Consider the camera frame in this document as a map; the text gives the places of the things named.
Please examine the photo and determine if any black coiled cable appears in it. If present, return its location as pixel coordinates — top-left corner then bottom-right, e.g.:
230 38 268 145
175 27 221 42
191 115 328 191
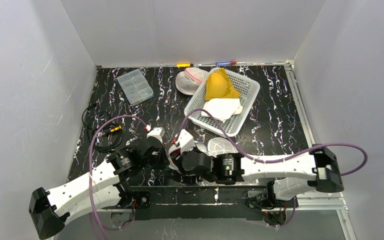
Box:
80 103 125 154

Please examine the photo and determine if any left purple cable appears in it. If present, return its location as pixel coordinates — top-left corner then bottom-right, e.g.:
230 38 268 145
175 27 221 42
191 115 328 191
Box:
88 114 151 240

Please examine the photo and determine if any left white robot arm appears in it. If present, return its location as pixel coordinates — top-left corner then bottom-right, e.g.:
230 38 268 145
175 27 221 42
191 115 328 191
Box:
28 136 165 240

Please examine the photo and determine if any white mesh bag blue zipper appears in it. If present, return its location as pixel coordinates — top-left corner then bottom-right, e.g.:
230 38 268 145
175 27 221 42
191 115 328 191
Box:
167 137 239 171

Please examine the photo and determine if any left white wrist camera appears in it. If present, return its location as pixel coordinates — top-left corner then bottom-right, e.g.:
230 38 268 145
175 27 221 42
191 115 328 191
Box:
147 127 165 142

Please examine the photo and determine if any aluminium side rail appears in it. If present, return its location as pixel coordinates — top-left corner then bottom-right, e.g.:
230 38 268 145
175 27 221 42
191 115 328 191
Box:
284 59 357 240

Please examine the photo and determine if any white mesh bag pink zipper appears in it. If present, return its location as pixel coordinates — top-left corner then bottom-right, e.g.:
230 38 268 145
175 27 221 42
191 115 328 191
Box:
175 67 210 96

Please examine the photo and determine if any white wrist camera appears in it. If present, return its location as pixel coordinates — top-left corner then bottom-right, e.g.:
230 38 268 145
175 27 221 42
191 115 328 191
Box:
173 129 196 154
147 127 165 142

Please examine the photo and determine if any clear plastic organizer box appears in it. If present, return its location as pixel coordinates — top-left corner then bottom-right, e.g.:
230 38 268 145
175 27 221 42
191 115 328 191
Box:
116 69 154 106

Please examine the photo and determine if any yellow bra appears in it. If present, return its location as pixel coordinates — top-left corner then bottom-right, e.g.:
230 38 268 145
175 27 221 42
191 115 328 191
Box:
204 68 241 101

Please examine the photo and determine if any white bra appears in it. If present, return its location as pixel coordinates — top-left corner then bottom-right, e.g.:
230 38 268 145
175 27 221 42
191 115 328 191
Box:
203 98 243 123

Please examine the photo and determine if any white plastic basket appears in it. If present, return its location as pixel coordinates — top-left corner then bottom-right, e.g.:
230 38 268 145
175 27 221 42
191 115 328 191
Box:
184 69 261 137

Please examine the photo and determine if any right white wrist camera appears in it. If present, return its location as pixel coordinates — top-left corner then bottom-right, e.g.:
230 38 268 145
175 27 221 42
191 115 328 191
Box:
173 129 196 154

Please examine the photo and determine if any black base frame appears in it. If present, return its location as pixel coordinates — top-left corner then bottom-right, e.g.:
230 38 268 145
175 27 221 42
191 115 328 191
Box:
110 185 287 226

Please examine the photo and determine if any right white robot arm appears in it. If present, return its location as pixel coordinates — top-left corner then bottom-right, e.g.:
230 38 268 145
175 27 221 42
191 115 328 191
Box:
169 146 344 202

